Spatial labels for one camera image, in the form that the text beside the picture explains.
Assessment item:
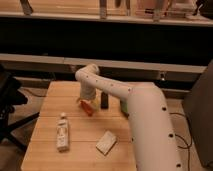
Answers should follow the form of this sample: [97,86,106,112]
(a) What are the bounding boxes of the black floor cable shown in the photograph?
[169,112,193,171]

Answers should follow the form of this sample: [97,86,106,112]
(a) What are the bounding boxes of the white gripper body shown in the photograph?
[80,87,99,108]

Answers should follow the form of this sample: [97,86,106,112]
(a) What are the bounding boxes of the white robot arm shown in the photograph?
[75,64,183,171]

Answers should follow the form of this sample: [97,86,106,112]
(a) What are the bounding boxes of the dark cabinet at right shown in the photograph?
[182,59,213,170]

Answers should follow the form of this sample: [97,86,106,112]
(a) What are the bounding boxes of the green ceramic bowl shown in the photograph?
[120,101,129,117]

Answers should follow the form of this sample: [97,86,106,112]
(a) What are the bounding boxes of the white plastic bottle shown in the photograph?
[56,113,69,152]

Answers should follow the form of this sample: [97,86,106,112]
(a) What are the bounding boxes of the small black rectangular block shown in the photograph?
[101,92,109,109]

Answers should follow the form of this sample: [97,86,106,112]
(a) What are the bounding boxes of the wooden shelf with clutter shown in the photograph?
[0,0,213,27]

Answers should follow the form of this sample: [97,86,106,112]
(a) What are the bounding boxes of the black office chair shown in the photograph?
[0,64,39,151]

